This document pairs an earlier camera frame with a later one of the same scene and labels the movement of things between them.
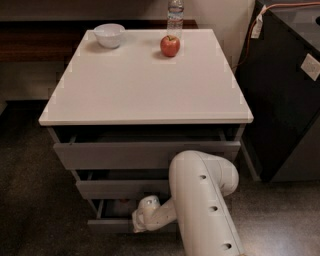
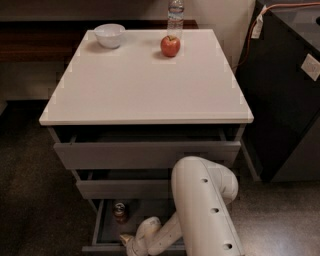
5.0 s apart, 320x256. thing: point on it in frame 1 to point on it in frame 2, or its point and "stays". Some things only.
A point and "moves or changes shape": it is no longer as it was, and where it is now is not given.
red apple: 170,45 stays
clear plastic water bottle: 175,15 stays
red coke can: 124,200 to 119,214
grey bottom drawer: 115,216 moves or changes shape
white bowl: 109,35 stays
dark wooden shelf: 57,41 stays
